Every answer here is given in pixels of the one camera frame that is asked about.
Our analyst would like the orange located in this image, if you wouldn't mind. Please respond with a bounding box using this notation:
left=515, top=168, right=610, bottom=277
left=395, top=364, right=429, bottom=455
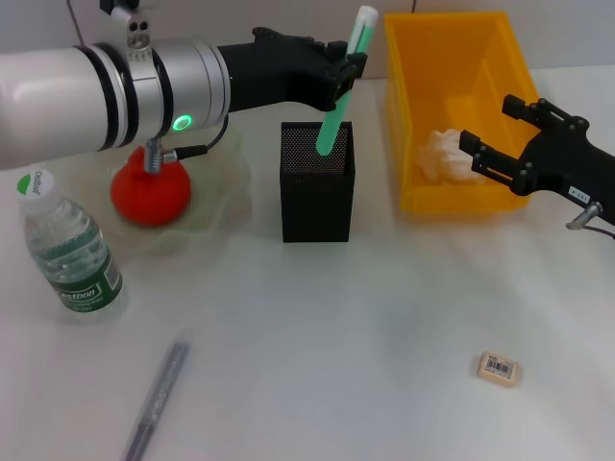
left=110, top=145, right=193, bottom=227

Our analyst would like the green pen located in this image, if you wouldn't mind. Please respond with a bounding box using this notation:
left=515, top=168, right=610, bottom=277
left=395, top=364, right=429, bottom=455
left=314, top=5, right=379, bottom=157

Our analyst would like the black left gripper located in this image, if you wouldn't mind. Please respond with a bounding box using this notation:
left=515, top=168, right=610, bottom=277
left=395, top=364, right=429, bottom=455
left=215, top=27, right=370, bottom=115

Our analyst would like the black mesh pen holder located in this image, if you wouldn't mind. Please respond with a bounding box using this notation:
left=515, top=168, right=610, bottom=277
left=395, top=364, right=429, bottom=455
left=280, top=120, right=356, bottom=244

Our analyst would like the grey pen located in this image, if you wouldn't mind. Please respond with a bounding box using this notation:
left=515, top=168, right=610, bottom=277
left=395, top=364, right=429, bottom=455
left=122, top=341, right=189, bottom=461

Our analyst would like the white paper ball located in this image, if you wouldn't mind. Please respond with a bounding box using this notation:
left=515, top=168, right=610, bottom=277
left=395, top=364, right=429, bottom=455
left=416, top=128, right=487, bottom=186

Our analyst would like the yellow plastic bin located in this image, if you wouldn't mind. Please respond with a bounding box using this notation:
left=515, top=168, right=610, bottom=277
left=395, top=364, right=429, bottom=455
left=383, top=12, right=552, bottom=215

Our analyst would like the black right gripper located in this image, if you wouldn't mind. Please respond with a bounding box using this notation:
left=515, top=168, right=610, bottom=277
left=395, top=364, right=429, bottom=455
left=458, top=94, right=615, bottom=221

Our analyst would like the left gripper cable with plugs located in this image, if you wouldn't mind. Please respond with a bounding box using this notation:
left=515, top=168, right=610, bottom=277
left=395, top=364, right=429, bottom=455
left=143, top=113, right=232, bottom=176

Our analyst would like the clear bottle with green label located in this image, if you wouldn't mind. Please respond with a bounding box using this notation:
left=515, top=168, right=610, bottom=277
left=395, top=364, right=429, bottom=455
left=13, top=168, right=126, bottom=325

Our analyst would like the beige eraser with barcode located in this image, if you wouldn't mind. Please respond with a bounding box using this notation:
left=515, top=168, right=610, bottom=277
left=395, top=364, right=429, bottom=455
left=478, top=350, right=523, bottom=388

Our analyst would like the pale green glass fruit plate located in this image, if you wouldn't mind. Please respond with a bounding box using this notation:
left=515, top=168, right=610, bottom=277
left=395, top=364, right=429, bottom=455
left=45, top=128, right=254, bottom=256

